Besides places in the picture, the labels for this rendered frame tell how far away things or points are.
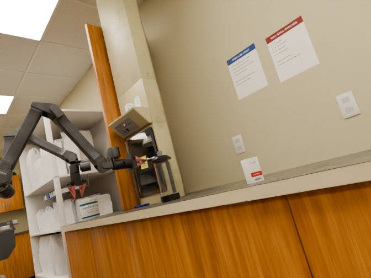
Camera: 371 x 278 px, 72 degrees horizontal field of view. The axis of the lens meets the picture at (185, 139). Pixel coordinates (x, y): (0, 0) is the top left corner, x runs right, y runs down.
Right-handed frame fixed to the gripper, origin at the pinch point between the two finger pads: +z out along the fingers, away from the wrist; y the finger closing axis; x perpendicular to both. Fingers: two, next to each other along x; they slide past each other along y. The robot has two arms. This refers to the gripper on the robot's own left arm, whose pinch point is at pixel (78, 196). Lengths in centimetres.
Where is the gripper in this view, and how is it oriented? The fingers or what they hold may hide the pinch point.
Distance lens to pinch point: 172.9
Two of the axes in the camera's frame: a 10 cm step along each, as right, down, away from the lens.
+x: -6.7, 2.9, 6.9
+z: 2.3, 9.6, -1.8
